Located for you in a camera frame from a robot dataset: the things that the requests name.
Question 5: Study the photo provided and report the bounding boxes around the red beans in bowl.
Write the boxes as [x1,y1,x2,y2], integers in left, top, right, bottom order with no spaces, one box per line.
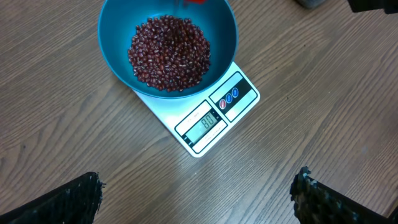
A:
[127,15,211,92]

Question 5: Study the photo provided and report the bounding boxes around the white digital kitchen scale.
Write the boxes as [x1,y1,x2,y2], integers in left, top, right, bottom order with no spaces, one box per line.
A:
[137,63,260,157]

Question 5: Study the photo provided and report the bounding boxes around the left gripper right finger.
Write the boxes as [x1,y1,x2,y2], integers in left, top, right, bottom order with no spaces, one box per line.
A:
[290,166,397,224]

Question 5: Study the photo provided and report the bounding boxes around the red scoop with blue handle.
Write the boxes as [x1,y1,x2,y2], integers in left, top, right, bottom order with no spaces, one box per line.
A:
[185,0,206,4]

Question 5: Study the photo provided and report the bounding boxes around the clear plastic container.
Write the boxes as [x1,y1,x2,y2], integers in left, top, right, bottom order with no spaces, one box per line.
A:
[295,0,326,9]

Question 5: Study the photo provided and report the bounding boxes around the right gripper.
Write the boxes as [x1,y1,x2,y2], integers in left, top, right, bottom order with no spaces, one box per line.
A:
[348,0,398,14]

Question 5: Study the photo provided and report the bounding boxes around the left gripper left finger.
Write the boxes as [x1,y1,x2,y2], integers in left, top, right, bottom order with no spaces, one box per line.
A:
[1,172,105,224]

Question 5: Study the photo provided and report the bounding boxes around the blue metal bowl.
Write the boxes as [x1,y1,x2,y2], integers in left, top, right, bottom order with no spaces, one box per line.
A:
[98,0,238,98]

